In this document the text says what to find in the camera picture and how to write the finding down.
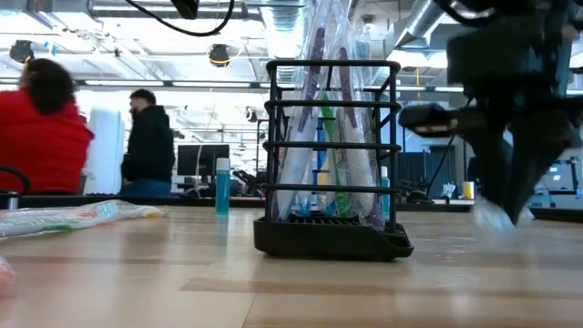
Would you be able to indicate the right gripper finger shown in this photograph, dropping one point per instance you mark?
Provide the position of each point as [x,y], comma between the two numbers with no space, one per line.
[542,164]
[492,159]

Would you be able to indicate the purple white toothbrush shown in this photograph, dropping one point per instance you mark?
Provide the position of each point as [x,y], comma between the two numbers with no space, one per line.
[315,54]

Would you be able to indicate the orange toothbrush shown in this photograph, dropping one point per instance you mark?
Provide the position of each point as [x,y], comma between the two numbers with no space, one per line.
[91,213]

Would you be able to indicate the grey monitor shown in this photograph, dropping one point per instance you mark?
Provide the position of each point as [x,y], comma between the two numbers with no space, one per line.
[560,182]

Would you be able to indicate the yellow cup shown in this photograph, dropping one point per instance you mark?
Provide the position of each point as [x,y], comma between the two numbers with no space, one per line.
[468,190]

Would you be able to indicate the teal mouthwash bottle white cap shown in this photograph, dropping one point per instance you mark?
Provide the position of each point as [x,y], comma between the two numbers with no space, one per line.
[385,180]
[222,191]

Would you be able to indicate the black computer monitor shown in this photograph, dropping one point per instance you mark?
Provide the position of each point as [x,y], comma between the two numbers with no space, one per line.
[202,159]

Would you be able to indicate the person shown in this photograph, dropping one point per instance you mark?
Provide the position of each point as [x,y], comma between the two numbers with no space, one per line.
[150,146]
[41,136]

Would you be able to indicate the white building pillar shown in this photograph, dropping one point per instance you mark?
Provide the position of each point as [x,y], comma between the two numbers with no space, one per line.
[107,150]

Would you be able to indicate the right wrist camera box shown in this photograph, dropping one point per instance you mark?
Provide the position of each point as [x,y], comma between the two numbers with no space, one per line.
[428,119]

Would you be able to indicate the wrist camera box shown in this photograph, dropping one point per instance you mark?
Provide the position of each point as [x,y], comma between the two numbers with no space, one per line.
[184,7]
[428,119]

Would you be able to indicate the silver ventilation duct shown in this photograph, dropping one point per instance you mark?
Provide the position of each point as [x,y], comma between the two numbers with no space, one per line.
[419,23]
[284,27]

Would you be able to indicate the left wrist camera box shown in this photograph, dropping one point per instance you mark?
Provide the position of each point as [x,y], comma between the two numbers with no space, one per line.
[184,7]

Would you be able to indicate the silver metal post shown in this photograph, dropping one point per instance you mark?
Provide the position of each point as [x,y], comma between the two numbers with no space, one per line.
[10,200]

